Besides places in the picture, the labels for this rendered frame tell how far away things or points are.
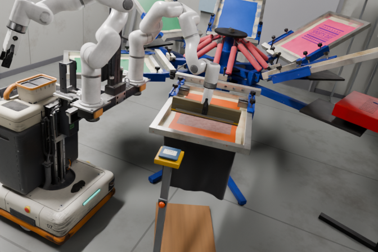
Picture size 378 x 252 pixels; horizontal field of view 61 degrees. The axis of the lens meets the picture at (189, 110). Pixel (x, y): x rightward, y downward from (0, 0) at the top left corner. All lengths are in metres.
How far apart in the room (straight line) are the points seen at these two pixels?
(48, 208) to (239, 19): 2.86
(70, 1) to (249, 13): 2.83
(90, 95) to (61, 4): 0.45
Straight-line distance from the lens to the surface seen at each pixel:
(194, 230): 2.62
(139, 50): 1.98
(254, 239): 2.73
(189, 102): 1.86
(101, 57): 1.55
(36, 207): 2.43
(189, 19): 1.77
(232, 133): 1.99
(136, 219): 2.67
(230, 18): 3.98
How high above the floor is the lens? 1.90
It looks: 26 degrees down
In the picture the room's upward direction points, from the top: 9 degrees clockwise
